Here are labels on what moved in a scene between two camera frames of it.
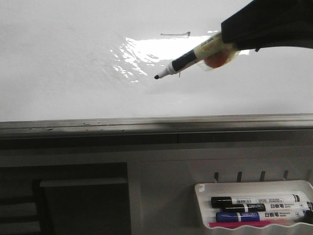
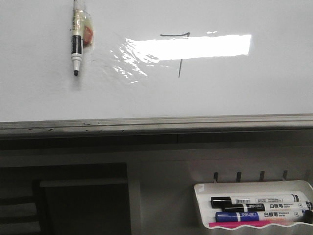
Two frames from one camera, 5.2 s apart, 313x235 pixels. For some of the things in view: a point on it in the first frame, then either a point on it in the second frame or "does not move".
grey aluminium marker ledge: (282, 125) does not move
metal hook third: (262, 177) does not move
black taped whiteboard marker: (212, 54) -> (82, 35)
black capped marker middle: (304, 206) does not move
